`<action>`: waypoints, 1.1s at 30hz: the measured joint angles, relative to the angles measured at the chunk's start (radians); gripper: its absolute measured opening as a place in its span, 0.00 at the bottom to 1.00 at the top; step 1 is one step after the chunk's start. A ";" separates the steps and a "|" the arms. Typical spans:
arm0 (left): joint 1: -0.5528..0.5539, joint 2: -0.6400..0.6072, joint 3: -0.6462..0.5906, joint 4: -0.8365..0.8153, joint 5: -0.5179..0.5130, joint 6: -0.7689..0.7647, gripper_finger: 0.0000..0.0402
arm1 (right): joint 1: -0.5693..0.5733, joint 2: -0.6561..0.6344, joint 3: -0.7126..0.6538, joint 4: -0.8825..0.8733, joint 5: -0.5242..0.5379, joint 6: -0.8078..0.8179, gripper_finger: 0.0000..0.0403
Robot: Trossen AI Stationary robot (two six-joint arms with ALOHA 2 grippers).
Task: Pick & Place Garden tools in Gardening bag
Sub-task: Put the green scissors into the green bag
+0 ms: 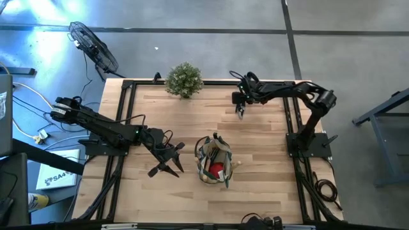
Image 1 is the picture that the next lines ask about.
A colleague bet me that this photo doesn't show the artificial plant in black pot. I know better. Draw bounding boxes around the artificial plant in black pot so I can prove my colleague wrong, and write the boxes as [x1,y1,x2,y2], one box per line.
[164,62,205,99]

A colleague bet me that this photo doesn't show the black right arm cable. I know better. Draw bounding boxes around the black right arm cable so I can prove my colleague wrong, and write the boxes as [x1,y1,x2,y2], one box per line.
[228,70,254,84]

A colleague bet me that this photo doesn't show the red fabric glove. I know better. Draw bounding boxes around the red fabric glove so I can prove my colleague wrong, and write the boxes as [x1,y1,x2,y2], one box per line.
[208,162,224,179]

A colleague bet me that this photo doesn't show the black slanted beam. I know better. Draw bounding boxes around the black slanted beam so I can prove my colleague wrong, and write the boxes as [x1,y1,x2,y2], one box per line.
[12,138,86,176]

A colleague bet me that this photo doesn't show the coiled black cable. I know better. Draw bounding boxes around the coiled black cable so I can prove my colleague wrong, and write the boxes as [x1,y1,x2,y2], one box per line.
[314,171,343,211]

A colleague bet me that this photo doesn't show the white printed box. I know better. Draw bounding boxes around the white printed box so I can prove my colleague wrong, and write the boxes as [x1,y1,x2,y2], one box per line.
[35,148,81,191]

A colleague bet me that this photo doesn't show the black device with cable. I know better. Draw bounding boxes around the black device with cable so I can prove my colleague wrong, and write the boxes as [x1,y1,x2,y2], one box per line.
[240,212,284,230]

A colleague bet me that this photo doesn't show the yellow power cable with plug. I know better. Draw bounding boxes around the yellow power cable with plug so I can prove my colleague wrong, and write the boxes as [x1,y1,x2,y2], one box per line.
[12,81,54,110]

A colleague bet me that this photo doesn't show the black pruning shears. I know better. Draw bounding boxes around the black pruning shears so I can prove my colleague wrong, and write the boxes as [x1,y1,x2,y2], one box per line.
[235,103,246,121]

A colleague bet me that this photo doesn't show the yellow white bottle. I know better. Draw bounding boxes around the yellow white bottle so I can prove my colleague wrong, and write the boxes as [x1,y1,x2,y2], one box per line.
[27,192,50,212]

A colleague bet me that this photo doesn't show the black floor fan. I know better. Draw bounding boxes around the black floor fan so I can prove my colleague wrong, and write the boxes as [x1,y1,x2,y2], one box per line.
[67,20,126,81]

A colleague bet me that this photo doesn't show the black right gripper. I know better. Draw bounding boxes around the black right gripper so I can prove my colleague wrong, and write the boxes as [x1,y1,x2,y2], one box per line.
[231,79,261,115]

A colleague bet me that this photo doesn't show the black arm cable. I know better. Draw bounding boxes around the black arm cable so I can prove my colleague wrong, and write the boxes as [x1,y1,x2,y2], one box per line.
[121,114,175,151]
[228,70,254,84]

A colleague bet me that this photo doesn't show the black floor bar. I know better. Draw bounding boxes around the black floor bar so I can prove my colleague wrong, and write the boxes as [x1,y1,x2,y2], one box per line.
[0,66,36,77]

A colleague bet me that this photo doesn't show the beige green-trimmed gardening bag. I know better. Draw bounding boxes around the beige green-trimmed gardening bag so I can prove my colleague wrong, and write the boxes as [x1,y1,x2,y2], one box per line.
[194,132,243,189]

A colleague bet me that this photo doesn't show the cream cable with plug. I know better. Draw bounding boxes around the cream cable with plug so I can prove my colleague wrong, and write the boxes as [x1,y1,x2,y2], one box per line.
[12,119,49,145]

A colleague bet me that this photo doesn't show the blue-grey metal stand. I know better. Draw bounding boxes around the blue-grey metal stand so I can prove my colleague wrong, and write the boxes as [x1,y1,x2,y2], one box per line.
[351,87,409,188]

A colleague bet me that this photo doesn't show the silver edge bracket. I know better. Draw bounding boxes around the silver edge bracket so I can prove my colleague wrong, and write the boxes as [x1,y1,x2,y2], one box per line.
[100,223,139,230]
[279,224,316,230]

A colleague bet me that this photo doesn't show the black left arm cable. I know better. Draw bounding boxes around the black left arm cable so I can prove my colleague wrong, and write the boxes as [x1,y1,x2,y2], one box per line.
[121,114,175,151]

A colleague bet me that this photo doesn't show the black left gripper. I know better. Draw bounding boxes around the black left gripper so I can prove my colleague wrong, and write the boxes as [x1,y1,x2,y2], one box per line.
[147,142,186,179]

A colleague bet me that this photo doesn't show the black floor cable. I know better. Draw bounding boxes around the black floor cable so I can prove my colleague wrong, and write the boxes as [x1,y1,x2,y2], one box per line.
[12,52,106,135]

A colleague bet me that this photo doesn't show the black aluminium table frame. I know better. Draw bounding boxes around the black aluminium table frame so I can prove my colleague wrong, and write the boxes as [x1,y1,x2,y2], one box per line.
[72,79,345,224]

